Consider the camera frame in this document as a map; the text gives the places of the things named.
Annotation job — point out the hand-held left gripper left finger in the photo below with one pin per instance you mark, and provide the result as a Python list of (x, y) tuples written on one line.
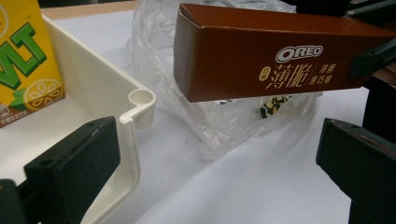
[(77, 165)]

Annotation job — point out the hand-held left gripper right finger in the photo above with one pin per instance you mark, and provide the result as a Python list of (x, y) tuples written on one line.
[(364, 168)]

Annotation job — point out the white plastic tray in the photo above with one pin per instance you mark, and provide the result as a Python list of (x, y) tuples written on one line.
[(93, 77)]

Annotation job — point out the yellow drink carton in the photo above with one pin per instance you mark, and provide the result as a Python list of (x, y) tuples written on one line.
[(28, 56)]

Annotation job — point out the clear smiley plastic bag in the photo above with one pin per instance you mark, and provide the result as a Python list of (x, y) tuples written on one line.
[(155, 62)]

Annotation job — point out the brown cookie box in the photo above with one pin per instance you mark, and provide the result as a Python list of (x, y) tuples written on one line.
[(236, 56)]

